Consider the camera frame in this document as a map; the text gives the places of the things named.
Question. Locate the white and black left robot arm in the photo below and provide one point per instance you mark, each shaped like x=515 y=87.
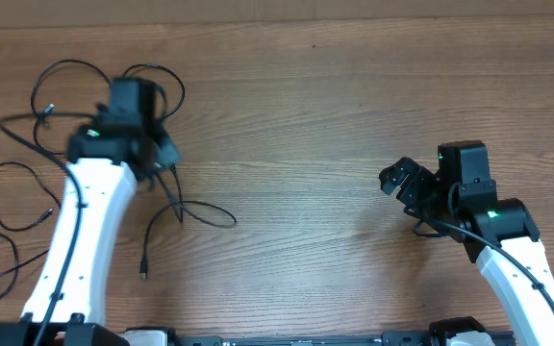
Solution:
x=105 y=159

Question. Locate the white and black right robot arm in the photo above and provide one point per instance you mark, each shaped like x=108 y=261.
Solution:
x=460 y=200

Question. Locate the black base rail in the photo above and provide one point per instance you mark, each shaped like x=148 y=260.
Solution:
x=167 y=337

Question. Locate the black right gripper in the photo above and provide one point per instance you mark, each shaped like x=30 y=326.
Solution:
x=418 y=179

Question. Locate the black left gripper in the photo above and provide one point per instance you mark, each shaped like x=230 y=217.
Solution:
x=168 y=151

